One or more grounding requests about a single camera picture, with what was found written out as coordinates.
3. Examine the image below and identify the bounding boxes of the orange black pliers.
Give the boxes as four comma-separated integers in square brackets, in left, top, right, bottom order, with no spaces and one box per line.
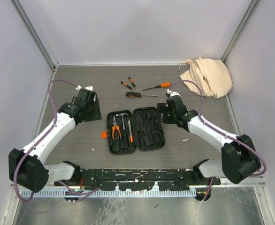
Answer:
[112,115,122,141]

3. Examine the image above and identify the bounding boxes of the black handled claw hammer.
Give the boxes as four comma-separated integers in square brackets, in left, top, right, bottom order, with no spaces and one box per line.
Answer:
[116,112,129,130]

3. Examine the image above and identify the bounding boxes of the black handled screwdriver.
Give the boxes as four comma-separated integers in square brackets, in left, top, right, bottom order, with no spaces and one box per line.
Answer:
[125,92,158,98]

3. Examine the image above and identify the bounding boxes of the black plastic tool case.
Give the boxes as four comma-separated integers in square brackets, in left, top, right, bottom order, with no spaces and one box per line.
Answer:
[101,107,165,155]

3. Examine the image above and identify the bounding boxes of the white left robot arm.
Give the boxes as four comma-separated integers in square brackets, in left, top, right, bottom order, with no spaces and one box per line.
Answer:
[8,86,102,193]

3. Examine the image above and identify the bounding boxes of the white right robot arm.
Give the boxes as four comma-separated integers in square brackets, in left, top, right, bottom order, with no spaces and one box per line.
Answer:
[157,95,266,185]

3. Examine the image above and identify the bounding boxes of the small precision screwdriver right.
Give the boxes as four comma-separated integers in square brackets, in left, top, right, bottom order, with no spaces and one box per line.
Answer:
[128,77,139,93]

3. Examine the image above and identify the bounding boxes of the small precision screwdriver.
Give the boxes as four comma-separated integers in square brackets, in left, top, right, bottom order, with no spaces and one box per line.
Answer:
[120,81,135,92]
[128,77,139,93]

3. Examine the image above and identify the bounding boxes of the small precision screwdriver left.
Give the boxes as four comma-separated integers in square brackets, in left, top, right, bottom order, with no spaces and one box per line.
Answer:
[120,81,135,92]

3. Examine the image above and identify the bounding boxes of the beige cloth bag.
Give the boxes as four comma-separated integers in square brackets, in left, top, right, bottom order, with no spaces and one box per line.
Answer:
[179,57,233,98]

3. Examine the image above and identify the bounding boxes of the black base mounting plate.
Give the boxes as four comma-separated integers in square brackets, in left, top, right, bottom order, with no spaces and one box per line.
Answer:
[63,169,210,191]

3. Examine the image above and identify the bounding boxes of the orange handled screwdriver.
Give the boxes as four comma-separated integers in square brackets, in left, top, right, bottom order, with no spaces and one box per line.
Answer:
[142,82,171,91]

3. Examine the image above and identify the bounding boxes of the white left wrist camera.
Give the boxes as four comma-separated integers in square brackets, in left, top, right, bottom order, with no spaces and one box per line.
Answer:
[76,85,93,91]

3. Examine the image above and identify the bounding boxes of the slotted grey cable duct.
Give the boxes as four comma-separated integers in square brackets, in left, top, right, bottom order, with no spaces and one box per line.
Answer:
[34,188,197,198]

